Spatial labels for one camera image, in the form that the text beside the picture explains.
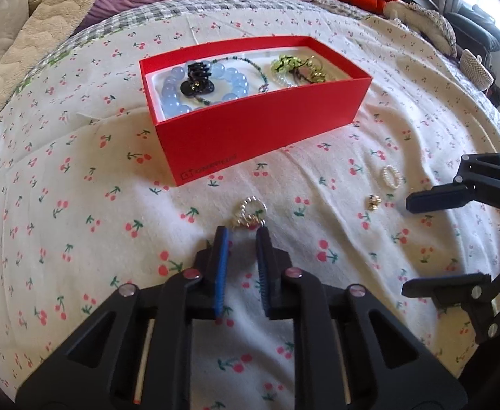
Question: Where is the small silver bead ring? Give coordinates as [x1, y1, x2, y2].
[232, 196, 268, 229]

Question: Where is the dark green beaded bracelet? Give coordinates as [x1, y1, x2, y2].
[190, 55, 272, 105]

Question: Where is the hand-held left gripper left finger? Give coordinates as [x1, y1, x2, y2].
[15, 225, 234, 410]

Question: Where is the clear bead bracelet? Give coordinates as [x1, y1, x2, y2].
[273, 68, 315, 88]

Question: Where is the white pearl ring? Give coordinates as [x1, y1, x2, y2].
[380, 164, 402, 189]

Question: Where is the light blue bead bracelet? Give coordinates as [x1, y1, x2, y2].
[160, 63, 248, 118]

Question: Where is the black hair claw clip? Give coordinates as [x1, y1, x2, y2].
[179, 62, 216, 96]

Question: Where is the cream quilted blanket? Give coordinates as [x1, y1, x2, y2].
[0, 0, 118, 150]

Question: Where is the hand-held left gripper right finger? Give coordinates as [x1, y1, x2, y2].
[255, 225, 469, 410]

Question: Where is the white woven basket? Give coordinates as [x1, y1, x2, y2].
[459, 48, 495, 91]

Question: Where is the cherry print bedsheet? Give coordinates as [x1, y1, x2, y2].
[0, 0, 500, 410]

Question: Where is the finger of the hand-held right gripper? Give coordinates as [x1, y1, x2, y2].
[402, 265, 500, 344]
[405, 152, 500, 216]

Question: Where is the green bead bracelet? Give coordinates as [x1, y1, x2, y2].
[271, 54, 302, 75]

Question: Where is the red cardboard box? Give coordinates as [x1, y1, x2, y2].
[139, 35, 372, 187]

